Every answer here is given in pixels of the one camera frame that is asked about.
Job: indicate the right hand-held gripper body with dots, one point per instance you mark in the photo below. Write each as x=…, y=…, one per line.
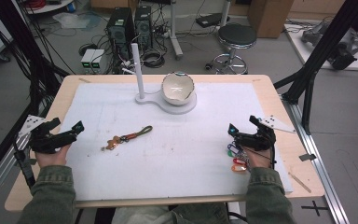
x=258, y=140

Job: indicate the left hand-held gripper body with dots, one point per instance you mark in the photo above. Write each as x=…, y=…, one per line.
x=48, y=141

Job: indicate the bunch of coloured key tags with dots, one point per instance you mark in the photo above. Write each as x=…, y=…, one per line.
x=237, y=161

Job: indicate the white stand with pole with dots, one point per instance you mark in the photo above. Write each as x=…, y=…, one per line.
x=140, y=81

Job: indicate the person's left hand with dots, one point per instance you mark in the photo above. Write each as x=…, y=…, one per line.
x=52, y=159

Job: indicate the person's right hand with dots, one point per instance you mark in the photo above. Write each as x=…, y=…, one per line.
x=259, y=159

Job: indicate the thin wooden stick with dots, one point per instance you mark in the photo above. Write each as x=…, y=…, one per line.
x=300, y=182

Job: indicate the white table mat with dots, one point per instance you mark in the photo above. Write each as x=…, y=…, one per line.
x=174, y=161

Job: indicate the white power supply unit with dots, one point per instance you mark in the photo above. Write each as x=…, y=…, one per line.
x=87, y=59
x=97, y=59

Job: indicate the black round stool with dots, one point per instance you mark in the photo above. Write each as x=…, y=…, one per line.
x=236, y=35

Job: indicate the cardboard box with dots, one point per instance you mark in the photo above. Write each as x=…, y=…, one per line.
x=268, y=17

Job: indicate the clear plastic sheet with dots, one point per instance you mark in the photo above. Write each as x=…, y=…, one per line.
x=74, y=21

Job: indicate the large black computer tower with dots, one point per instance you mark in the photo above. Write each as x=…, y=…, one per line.
x=120, y=28

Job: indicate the white platform with machine parts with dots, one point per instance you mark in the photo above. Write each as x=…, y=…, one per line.
x=332, y=43

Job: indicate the flat black device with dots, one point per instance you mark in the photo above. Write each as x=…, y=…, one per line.
x=212, y=20

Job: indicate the white table leg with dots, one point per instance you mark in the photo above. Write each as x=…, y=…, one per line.
x=175, y=34

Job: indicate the round white table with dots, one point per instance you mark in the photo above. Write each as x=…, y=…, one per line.
x=48, y=6

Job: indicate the small black computer tower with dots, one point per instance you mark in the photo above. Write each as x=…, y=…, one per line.
x=143, y=26

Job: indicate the small black rail bracket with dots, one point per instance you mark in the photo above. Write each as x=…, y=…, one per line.
x=307, y=157

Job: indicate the aluminium rail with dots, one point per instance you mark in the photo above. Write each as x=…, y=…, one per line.
x=320, y=165
x=0, y=177

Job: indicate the black metal frame stand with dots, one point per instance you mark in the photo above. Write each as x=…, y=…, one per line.
x=18, y=56
x=315, y=59

